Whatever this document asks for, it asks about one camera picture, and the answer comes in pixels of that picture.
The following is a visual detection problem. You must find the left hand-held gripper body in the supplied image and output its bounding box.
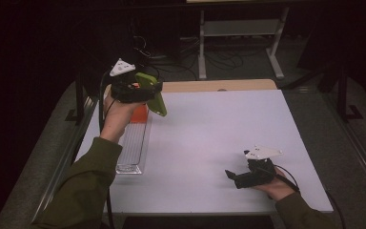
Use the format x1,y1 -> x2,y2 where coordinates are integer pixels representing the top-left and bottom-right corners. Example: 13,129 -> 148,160
109,57 -> 155,104

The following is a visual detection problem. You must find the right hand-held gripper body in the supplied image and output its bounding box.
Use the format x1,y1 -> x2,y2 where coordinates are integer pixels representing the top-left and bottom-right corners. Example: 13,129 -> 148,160
234,145 -> 284,190

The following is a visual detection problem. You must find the green cartoon phone case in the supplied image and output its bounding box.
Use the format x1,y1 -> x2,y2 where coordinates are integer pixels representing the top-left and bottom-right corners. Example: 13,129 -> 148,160
134,72 -> 169,117

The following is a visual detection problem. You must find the orange phone case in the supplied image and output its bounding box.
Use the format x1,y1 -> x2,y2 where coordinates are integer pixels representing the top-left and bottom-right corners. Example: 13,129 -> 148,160
129,104 -> 150,124

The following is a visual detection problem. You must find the clear plastic tray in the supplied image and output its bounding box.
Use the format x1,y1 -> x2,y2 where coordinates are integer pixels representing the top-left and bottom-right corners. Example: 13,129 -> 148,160
115,102 -> 153,176

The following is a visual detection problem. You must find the person's left hand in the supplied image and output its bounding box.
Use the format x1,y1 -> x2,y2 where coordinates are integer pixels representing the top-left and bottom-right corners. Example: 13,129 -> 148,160
99,93 -> 144,144

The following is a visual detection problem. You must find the person's right hand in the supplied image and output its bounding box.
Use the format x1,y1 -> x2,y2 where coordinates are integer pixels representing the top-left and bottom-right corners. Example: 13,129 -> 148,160
253,167 -> 296,202

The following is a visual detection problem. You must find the black metal stand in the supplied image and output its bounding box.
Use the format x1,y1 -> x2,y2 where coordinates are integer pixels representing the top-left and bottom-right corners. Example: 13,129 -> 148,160
64,71 -> 97,126
335,60 -> 365,124

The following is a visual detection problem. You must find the grey metal shelf stand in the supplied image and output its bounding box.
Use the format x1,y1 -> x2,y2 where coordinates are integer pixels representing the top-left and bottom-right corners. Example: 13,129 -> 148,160
197,6 -> 291,81

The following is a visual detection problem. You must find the tangle of floor cables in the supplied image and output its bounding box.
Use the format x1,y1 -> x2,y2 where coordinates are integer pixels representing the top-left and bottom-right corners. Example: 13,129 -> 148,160
131,17 -> 246,82

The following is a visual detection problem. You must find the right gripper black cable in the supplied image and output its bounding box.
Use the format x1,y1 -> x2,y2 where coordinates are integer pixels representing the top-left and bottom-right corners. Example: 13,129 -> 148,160
274,164 -> 347,229

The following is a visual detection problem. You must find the aluminium rail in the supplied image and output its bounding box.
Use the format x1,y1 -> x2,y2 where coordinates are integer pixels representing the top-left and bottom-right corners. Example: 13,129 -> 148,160
323,92 -> 366,198
28,94 -> 101,229

